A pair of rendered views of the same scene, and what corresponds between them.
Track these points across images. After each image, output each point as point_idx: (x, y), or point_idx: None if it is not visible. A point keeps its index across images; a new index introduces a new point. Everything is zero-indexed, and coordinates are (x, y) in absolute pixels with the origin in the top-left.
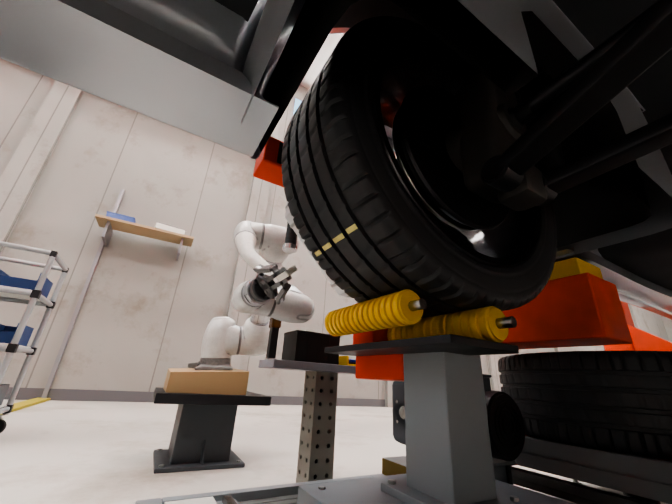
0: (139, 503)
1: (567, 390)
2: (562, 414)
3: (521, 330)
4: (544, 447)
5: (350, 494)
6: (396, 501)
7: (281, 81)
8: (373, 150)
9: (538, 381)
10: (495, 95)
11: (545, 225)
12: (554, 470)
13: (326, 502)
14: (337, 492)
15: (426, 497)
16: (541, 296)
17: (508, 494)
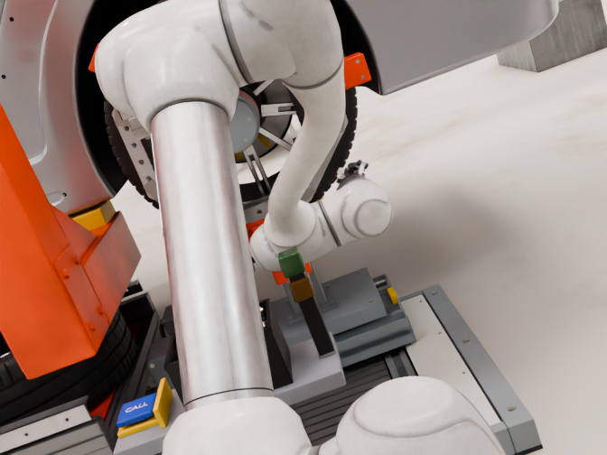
0: (526, 413)
1: (119, 320)
2: (126, 342)
3: (127, 267)
4: (135, 378)
5: (359, 300)
6: (340, 299)
7: (370, 70)
8: None
9: (109, 326)
10: None
11: None
12: (144, 390)
13: (375, 291)
14: (364, 300)
15: (328, 294)
16: (119, 233)
17: None
